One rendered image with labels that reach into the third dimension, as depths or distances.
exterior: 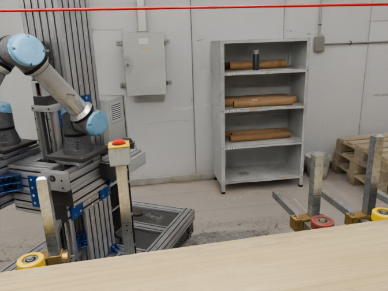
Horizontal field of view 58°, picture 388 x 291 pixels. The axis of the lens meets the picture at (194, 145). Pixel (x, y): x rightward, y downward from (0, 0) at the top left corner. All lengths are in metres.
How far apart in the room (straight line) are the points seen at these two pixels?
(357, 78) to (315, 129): 0.74
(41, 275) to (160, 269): 0.35
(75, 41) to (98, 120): 0.56
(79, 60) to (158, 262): 1.26
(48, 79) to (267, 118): 2.95
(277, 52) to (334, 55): 0.68
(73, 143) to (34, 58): 0.49
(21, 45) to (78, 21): 0.66
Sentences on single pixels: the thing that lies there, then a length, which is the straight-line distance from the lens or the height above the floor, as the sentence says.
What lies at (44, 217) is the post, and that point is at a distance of 1.31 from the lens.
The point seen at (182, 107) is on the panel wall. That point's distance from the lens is 3.84.
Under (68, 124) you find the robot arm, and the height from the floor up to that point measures 1.19.
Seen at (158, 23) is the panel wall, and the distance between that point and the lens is 3.77.
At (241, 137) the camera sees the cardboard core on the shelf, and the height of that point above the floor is 0.57.
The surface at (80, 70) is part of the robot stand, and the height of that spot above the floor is 1.42.
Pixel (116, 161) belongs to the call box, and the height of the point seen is 1.17.
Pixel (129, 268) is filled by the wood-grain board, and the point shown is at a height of 0.90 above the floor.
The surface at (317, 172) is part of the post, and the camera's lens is 1.43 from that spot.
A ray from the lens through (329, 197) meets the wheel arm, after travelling 1.78.
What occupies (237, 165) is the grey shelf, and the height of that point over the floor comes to 0.15.
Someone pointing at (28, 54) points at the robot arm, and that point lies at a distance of 1.47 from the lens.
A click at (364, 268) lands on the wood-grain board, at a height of 0.90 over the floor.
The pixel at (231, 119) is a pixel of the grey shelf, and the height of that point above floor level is 0.70.
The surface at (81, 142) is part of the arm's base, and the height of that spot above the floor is 1.10.
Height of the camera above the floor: 1.54
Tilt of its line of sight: 16 degrees down
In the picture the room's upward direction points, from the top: 2 degrees counter-clockwise
